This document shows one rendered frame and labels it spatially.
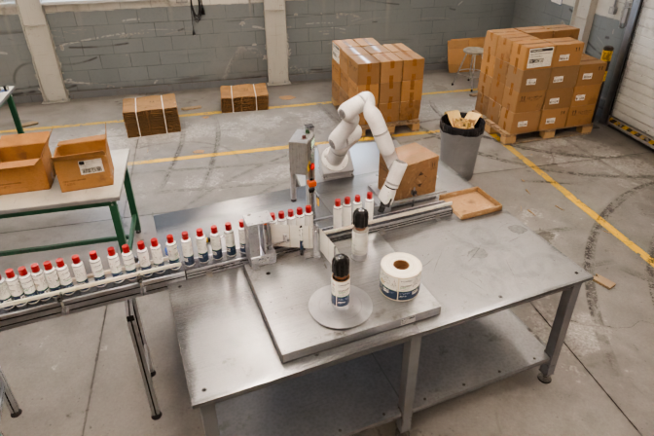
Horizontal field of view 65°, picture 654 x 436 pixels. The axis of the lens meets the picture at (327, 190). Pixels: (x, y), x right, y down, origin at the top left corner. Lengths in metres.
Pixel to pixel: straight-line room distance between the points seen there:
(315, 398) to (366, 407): 0.28
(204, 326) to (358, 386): 0.98
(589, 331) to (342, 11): 5.80
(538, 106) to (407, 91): 1.50
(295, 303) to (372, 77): 3.98
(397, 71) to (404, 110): 0.50
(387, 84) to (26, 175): 3.90
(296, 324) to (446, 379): 1.07
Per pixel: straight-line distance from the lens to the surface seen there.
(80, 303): 2.89
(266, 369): 2.36
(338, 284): 2.39
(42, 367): 3.90
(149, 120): 6.68
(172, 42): 8.02
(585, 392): 3.66
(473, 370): 3.25
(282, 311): 2.52
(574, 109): 6.78
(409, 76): 6.30
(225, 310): 2.64
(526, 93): 6.27
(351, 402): 3.01
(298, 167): 2.75
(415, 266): 2.57
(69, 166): 3.96
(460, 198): 3.54
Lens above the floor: 2.61
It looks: 30 degrees down
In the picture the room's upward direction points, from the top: straight up
